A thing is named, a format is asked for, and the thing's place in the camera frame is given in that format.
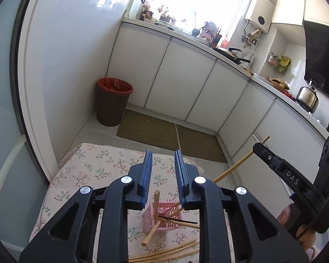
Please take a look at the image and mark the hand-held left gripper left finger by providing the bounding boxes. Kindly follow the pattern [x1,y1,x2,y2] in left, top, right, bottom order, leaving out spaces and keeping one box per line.
[19,149,154,263]

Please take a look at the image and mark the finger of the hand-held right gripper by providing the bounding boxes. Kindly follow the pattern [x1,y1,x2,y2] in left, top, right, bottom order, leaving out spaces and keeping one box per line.
[253,142,329,234]

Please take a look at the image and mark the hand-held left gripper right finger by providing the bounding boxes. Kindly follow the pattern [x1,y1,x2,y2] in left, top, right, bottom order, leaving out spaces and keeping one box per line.
[174,149,310,263]

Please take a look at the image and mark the black chopstick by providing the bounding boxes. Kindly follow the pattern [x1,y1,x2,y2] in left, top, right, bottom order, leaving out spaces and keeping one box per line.
[157,216,198,224]

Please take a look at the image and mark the pink perforated holder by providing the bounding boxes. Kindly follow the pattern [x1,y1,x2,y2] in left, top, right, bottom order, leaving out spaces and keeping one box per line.
[143,201,185,232]

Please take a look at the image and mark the pile of wooden chopsticks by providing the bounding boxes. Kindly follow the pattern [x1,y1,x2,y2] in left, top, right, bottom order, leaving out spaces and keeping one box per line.
[129,240,200,263]

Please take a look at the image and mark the person's right hand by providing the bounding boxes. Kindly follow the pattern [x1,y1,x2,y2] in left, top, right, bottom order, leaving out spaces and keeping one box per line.
[277,203,317,252]

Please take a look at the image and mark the white stove-side base cabinets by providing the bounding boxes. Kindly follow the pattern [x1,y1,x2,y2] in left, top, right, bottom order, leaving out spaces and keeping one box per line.
[218,79,329,211]

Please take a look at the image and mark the floral tablecloth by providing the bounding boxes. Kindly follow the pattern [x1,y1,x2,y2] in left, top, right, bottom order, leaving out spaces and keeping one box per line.
[30,142,236,263]

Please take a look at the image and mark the brown trash bin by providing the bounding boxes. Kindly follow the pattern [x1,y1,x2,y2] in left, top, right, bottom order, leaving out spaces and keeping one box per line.
[96,78,134,127]

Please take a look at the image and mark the steel kettle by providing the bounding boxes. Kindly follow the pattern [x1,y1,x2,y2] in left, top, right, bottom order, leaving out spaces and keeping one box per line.
[296,79,319,114]

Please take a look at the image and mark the woven food basket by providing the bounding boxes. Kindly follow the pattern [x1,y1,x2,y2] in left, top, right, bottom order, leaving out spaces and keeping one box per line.
[271,78,290,90]

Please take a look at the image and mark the white window-side base cabinets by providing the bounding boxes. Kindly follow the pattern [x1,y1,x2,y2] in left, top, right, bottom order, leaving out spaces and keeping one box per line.
[105,22,250,132]

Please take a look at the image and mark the black range hood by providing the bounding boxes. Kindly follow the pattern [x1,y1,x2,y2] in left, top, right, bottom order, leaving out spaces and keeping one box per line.
[303,20,329,100]

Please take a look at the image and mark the clear glass jug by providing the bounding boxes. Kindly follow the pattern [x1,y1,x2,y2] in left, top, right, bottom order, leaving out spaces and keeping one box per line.
[244,53,255,69]

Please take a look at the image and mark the black frying pan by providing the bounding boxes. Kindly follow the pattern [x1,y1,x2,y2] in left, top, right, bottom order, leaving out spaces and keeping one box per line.
[212,46,251,64]

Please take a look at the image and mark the steel basin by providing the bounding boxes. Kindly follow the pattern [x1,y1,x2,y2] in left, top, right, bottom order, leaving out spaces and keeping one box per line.
[155,20,176,30]

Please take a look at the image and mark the frosted glass sliding door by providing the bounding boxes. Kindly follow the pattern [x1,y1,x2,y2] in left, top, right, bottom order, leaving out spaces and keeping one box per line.
[0,0,58,252]

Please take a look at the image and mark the pale cutting board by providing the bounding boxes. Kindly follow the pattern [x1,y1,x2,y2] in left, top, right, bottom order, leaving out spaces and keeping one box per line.
[126,0,141,20]

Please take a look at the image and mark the white water heater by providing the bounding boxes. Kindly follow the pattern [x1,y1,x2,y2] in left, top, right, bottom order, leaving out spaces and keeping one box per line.
[245,0,276,33]

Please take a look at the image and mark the kitchen window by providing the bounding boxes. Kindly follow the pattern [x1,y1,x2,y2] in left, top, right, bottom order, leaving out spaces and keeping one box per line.
[151,0,250,33]

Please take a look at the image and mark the wall rack with packets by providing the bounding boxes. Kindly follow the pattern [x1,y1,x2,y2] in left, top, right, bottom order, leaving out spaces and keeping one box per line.
[267,52,292,74]

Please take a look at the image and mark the white wall cabinet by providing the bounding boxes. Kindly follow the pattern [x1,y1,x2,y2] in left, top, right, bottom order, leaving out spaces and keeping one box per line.
[271,0,329,29]

